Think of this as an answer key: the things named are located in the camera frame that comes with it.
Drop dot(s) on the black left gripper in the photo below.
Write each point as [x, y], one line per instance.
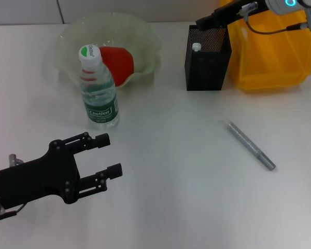
[39, 181]

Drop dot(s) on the grey pen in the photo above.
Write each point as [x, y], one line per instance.
[248, 142]

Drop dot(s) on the yellow plastic storage bin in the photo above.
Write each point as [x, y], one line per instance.
[269, 57]

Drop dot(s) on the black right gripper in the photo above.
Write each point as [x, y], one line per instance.
[241, 9]

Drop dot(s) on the green pen white cap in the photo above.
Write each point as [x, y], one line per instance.
[196, 47]

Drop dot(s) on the clear water bottle green label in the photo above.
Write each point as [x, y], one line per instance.
[101, 103]

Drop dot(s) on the black mesh pen holder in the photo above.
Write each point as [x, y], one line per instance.
[207, 70]

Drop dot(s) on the pale green glass fruit bowl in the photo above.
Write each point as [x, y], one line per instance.
[124, 33]

